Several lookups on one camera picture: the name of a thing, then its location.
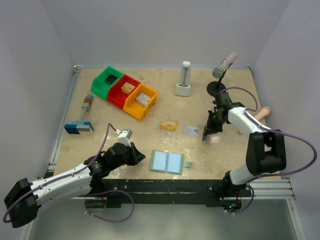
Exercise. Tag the red plastic bin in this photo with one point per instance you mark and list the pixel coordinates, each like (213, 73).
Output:
(116, 95)

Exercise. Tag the black item in green bin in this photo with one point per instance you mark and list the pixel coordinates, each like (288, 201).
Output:
(111, 79)

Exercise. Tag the card stack in red bin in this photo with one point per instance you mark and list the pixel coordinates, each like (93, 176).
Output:
(127, 88)

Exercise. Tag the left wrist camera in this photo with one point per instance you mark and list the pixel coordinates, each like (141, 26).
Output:
(124, 136)

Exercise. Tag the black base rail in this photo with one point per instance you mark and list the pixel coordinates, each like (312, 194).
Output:
(206, 192)

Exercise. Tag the gold VIP card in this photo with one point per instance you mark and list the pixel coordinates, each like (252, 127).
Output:
(163, 124)
(171, 125)

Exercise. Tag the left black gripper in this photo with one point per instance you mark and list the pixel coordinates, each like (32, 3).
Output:
(135, 153)

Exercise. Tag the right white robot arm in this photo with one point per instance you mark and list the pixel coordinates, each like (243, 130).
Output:
(265, 154)

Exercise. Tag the grey glitter microphone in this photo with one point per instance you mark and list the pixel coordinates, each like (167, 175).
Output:
(223, 65)

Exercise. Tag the black microphone stand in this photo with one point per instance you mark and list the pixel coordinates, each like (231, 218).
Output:
(215, 87)

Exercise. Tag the yellow plastic bin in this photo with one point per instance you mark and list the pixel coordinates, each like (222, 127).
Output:
(136, 110)

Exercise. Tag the green plastic bin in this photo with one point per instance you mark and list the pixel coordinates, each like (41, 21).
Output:
(99, 86)

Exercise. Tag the green card holder wallet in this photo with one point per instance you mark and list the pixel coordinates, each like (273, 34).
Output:
(168, 162)

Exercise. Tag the black card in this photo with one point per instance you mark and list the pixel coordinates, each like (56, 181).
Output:
(205, 134)

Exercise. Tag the aluminium frame rail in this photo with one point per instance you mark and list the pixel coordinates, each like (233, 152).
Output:
(60, 134)

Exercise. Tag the white VIP card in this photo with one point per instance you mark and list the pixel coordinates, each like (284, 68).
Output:
(190, 130)

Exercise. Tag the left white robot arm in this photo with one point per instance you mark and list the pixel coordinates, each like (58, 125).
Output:
(27, 199)

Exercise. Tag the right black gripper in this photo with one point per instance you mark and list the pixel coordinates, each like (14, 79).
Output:
(213, 124)

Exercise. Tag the card stack in yellow bin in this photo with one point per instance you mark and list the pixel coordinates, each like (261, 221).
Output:
(143, 99)

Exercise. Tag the white metronome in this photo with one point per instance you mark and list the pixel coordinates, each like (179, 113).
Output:
(183, 86)

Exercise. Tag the toy block hammer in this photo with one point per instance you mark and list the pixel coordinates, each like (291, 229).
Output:
(81, 127)

